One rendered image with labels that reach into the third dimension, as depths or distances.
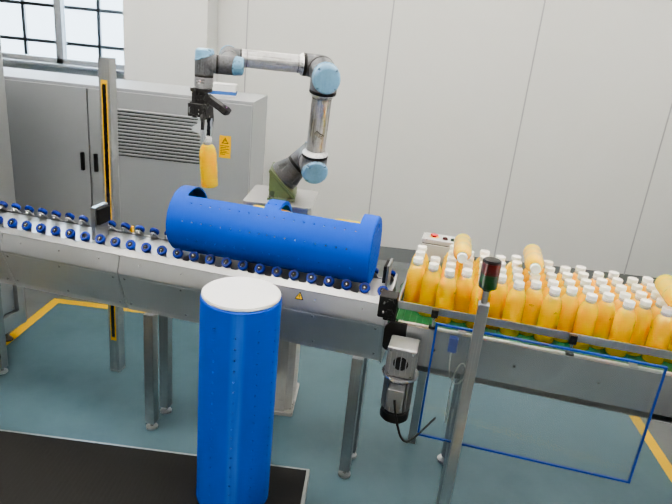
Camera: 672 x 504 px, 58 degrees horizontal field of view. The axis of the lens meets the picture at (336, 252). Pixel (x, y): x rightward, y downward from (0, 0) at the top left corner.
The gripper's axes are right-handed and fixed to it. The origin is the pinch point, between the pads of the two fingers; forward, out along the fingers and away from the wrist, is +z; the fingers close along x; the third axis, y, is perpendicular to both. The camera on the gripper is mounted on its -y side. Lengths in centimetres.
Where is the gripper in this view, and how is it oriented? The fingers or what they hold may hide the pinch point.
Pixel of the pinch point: (207, 138)
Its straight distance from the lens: 259.9
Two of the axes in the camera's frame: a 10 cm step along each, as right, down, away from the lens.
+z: -1.0, 9.3, 3.5
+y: -9.7, -1.8, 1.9
